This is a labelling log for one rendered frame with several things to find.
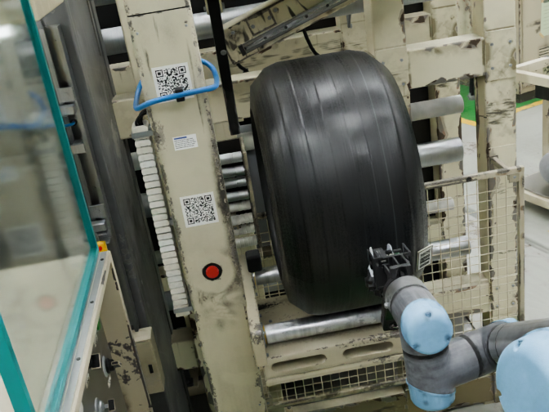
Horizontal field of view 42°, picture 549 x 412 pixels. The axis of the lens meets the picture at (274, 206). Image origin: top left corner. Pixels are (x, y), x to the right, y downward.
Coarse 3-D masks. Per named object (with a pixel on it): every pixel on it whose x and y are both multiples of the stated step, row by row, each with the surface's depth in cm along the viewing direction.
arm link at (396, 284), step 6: (402, 276) 122; (408, 276) 121; (396, 282) 121; (402, 282) 120; (408, 282) 119; (414, 282) 119; (420, 282) 120; (390, 288) 121; (396, 288) 119; (426, 288) 119; (390, 294) 120; (390, 300) 119; (384, 306) 120
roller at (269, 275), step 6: (264, 270) 190; (270, 270) 190; (276, 270) 190; (258, 276) 189; (264, 276) 190; (270, 276) 190; (276, 276) 190; (258, 282) 190; (264, 282) 190; (270, 282) 191
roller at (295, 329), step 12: (336, 312) 166; (348, 312) 166; (360, 312) 165; (372, 312) 165; (276, 324) 165; (288, 324) 165; (300, 324) 165; (312, 324) 164; (324, 324) 164; (336, 324) 165; (348, 324) 165; (360, 324) 165; (372, 324) 166; (276, 336) 164; (288, 336) 164; (300, 336) 165
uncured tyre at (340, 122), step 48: (288, 96) 144; (336, 96) 143; (384, 96) 143; (288, 144) 140; (336, 144) 139; (384, 144) 139; (288, 192) 140; (336, 192) 138; (384, 192) 139; (288, 240) 143; (336, 240) 141; (384, 240) 142; (288, 288) 154; (336, 288) 148
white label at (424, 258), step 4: (432, 244) 147; (424, 248) 146; (428, 248) 147; (432, 248) 148; (420, 252) 146; (424, 252) 147; (428, 252) 148; (420, 256) 147; (424, 256) 148; (428, 256) 149; (420, 260) 148; (424, 260) 149; (428, 260) 150; (420, 264) 149; (424, 264) 150; (428, 264) 150; (420, 268) 150
